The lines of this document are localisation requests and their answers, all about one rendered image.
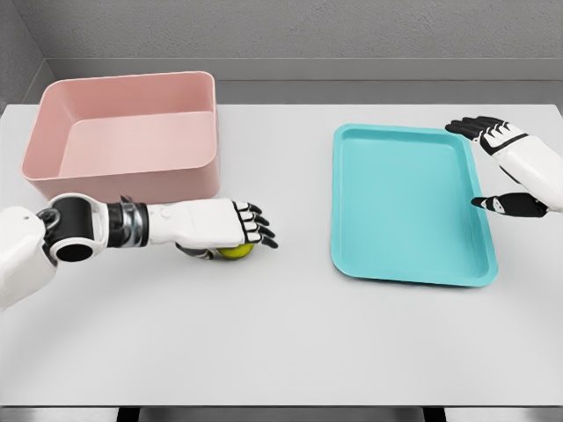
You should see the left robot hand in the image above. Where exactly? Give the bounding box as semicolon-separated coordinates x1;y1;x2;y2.
174;198;280;261

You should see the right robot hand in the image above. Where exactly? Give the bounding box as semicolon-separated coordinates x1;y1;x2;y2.
444;115;563;218

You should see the yellow-green tennis ball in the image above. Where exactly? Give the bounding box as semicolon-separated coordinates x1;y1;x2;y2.
218;243;256;261

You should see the blue rectangular tray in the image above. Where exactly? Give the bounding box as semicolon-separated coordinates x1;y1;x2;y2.
330;123;499;289

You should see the pink rectangular basket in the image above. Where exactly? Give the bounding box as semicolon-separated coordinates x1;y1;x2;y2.
20;71;221;204

